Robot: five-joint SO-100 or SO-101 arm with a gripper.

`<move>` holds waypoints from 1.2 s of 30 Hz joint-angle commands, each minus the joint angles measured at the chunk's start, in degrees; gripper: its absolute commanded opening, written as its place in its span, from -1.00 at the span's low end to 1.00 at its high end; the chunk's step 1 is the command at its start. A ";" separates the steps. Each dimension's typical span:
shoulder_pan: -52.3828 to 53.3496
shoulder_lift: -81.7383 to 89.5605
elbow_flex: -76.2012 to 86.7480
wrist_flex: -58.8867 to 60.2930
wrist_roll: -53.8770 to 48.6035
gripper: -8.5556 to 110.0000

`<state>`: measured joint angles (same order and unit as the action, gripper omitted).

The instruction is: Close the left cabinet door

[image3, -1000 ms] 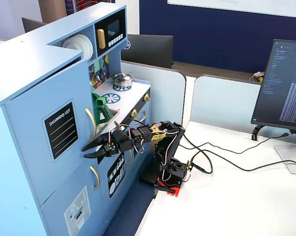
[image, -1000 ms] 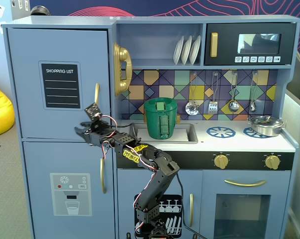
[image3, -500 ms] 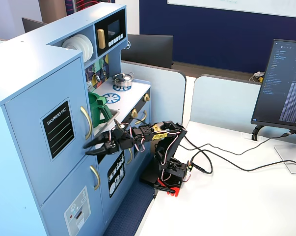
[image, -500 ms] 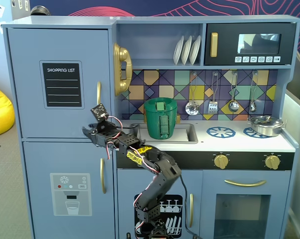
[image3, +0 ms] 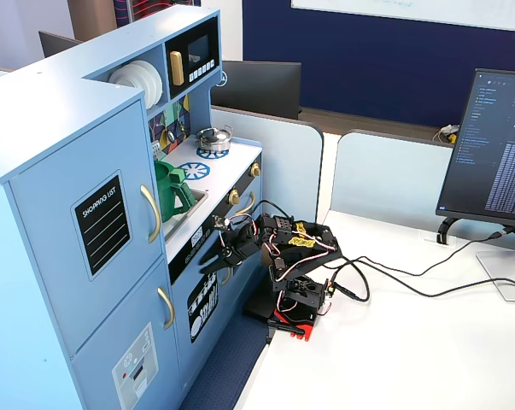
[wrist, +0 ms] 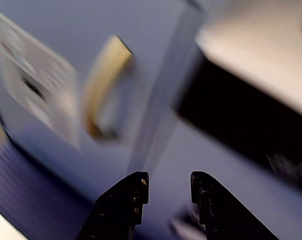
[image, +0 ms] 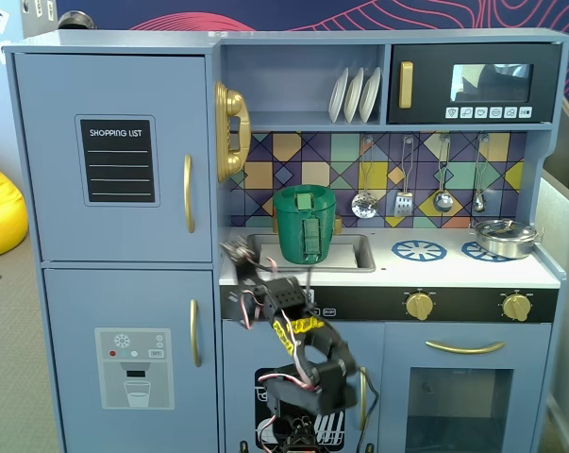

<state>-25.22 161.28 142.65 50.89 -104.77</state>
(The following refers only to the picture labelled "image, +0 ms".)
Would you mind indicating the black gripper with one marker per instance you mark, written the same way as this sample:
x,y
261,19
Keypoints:
x,y
242,259

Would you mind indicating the blue dishwasher print cabinet door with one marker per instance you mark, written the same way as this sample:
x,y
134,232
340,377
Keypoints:
x,y
237,349

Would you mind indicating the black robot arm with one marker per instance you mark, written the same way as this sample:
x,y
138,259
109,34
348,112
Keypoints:
x,y
329,377

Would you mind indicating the blue fridge door ice dispenser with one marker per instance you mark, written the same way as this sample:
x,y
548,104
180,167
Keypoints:
x,y
76,302

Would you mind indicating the blue oven door with window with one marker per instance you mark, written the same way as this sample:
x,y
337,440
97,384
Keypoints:
x,y
397,358

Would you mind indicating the blue fridge door shopping list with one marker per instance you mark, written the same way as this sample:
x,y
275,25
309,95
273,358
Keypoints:
x,y
53,212

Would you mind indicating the black microwave door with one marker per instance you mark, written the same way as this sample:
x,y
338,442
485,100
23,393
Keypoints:
x,y
430,80

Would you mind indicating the green plastic bucket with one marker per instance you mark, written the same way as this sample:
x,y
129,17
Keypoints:
x,y
289,226

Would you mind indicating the gold toy faucet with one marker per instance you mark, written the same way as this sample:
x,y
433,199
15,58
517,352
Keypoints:
x,y
338,224

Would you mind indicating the grey toy sink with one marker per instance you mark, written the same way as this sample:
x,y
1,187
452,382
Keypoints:
x,y
355,250

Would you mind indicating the steel skimmer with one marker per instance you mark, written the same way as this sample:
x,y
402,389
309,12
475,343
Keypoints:
x,y
363,205

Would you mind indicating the gold toy telephone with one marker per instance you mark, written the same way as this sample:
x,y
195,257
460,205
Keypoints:
x,y
232,118

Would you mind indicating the steel slotted spatula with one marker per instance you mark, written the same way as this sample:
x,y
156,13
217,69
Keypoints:
x,y
403,205

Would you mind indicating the gold stove knob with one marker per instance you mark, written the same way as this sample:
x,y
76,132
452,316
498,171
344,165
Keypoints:
x,y
516,307
419,307

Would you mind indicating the blue toy kitchen body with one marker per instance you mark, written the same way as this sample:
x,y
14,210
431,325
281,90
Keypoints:
x,y
293,85

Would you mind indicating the white plate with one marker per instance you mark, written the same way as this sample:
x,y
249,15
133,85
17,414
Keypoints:
x,y
355,94
371,94
337,94

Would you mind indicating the steel ladle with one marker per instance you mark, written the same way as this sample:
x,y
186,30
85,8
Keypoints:
x,y
443,200

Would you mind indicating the steel spoon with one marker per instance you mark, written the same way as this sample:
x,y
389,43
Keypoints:
x,y
479,203

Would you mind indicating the yellow beanbag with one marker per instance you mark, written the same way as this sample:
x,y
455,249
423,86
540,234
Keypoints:
x,y
1,212

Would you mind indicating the steel pot with lid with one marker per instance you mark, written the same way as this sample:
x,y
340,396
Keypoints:
x,y
503,240

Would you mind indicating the black round object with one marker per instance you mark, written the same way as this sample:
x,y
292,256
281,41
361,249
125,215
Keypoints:
x,y
76,20

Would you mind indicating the grey partition panel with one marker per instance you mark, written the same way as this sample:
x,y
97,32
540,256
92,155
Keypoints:
x,y
564,283

